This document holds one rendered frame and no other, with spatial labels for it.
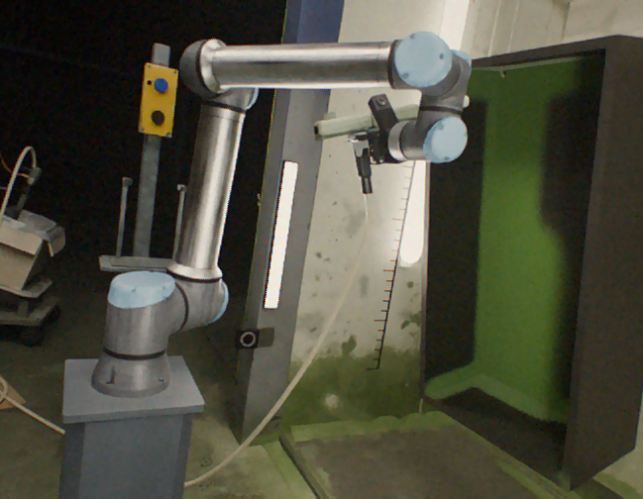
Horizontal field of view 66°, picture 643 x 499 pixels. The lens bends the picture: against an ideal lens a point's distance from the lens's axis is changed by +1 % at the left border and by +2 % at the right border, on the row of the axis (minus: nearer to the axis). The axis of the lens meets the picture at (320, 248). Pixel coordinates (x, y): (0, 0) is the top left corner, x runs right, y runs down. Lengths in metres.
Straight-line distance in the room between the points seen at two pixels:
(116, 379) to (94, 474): 0.21
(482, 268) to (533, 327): 0.28
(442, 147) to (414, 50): 0.21
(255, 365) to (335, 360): 0.40
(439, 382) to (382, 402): 0.63
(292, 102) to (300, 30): 0.28
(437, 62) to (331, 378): 1.75
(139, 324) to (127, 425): 0.23
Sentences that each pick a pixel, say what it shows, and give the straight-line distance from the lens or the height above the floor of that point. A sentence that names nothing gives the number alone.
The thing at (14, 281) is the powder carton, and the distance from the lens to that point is 3.32.
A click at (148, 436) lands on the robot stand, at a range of 1.30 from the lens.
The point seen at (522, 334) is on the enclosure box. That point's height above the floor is 0.76.
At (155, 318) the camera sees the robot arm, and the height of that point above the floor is 0.83.
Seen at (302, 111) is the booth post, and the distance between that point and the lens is 2.08.
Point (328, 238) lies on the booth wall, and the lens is 2.17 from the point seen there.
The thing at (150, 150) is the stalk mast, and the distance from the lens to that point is 2.12.
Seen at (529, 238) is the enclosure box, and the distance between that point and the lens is 1.92.
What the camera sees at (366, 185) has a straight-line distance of 1.34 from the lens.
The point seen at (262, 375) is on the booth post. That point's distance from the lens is 2.24.
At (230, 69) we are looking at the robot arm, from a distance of 1.15.
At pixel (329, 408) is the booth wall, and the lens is 2.47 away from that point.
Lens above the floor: 1.22
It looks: 8 degrees down
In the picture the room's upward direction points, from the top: 9 degrees clockwise
